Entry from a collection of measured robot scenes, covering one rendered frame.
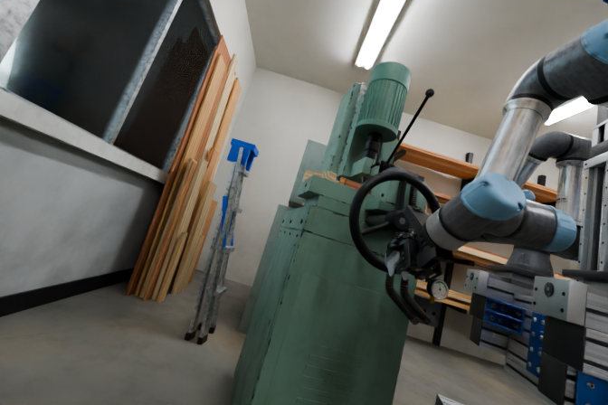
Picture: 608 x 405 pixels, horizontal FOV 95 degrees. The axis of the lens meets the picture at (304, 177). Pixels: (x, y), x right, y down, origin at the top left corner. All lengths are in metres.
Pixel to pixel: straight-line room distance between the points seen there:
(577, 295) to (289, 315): 0.71
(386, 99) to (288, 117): 2.64
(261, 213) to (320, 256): 2.57
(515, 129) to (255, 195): 3.03
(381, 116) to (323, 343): 0.85
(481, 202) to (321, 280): 0.59
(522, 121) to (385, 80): 0.63
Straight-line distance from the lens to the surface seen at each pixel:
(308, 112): 3.81
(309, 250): 0.93
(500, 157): 0.75
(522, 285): 1.40
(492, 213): 0.51
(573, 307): 0.90
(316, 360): 1.02
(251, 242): 3.47
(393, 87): 1.27
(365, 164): 1.14
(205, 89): 2.47
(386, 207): 0.92
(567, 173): 1.64
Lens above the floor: 0.68
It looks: 12 degrees up
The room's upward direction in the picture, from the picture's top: 17 degrees clockwise
